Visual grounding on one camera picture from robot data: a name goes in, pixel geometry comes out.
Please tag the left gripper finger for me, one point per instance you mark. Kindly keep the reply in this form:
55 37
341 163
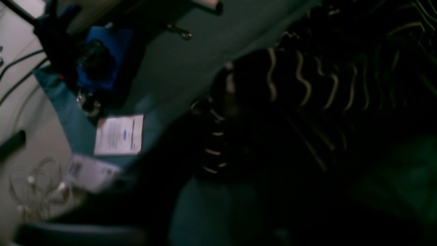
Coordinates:
79 234

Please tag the navy white striped t-shirt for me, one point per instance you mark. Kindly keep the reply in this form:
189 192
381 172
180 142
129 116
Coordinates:
349 75

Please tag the white packaged item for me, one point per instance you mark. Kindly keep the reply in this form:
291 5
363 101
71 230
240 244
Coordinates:
90 174

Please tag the white paper card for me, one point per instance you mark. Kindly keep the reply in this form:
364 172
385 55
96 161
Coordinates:
119 136

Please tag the teal table cloth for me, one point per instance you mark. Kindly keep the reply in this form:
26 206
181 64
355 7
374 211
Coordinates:
383 196

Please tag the blue clamp device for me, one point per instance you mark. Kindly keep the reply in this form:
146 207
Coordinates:
93 68

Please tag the carabiner with black cord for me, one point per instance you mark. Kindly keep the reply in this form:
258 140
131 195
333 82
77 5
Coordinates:
186 35

